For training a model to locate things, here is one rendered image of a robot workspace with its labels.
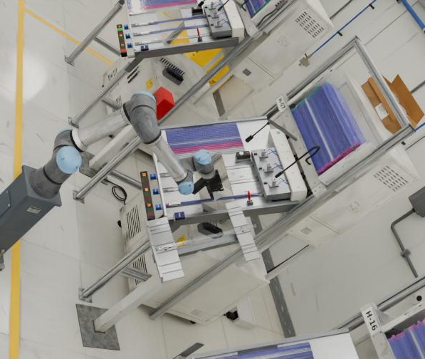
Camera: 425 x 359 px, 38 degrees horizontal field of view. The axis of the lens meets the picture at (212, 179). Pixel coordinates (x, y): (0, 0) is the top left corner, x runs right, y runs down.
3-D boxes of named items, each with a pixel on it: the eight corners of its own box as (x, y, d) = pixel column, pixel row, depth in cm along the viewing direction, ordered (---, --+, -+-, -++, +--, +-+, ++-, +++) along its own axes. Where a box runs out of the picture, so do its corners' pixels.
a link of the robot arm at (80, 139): (46, 152, 285) (147, 102, 271) (50, 133, 296) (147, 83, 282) (62, 170, 292) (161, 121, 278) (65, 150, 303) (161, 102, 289)
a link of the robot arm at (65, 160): (42, 174, 277) (60, 157, 272) (46, 155, 288) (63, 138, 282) (65, 187, 283) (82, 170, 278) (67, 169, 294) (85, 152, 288)
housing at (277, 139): (289, 209, 333) (292, 191, 323) (266, 147, 365) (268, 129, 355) (303, 207, 334) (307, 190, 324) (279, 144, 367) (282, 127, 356)
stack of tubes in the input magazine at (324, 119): (317, 174, 318) (359, 142, 307) (290, 109, 352) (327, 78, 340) (331, 183, 326) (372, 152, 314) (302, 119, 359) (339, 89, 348)
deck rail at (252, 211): (165, 227, 320) (165, 220, 316) (165, 224, 322) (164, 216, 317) (297, 210, 332) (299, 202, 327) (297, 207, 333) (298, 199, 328)
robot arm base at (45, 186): (30, 194, 280) (43, 181, 275) (26, 168, 288) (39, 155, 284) (58, 201, 290) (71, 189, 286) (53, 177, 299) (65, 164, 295)
